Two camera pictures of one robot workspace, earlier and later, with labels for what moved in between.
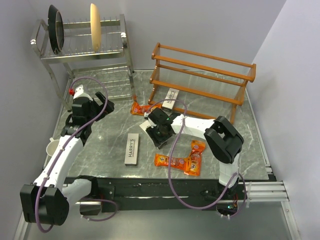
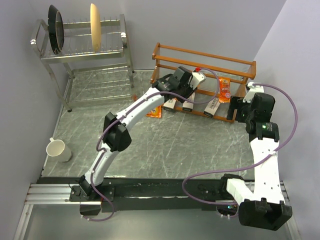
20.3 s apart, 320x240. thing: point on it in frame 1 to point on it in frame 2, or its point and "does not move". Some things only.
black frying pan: (56, 29) does not move
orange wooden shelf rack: (208, 87) does not move
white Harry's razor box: (172, 95) to (187, 106)
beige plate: (95, 27) does not move
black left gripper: (102, 99) to (191, 89)
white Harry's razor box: (131, 149) to (169, 104)
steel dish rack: (107, 71) does not move
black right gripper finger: (153, 136) to (230, 114)
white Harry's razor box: (144, 125) to (211, 107)
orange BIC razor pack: (195, 161) to (224, 90)
